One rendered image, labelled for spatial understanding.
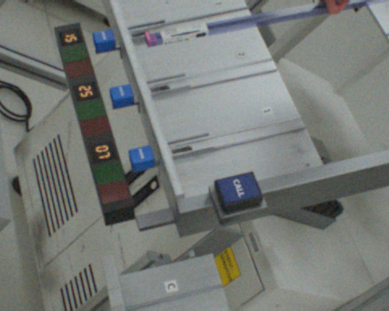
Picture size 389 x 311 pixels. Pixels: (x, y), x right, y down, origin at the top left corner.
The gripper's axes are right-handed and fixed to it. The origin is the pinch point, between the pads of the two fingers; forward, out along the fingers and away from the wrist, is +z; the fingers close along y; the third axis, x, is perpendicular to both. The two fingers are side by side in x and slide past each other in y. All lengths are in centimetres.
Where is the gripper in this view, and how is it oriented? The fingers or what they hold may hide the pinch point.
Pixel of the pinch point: (332, 5)
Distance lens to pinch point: 106.1
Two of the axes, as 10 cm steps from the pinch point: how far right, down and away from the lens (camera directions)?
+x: -9.6, 2.0, -1.9
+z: -0.3, 6.0, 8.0
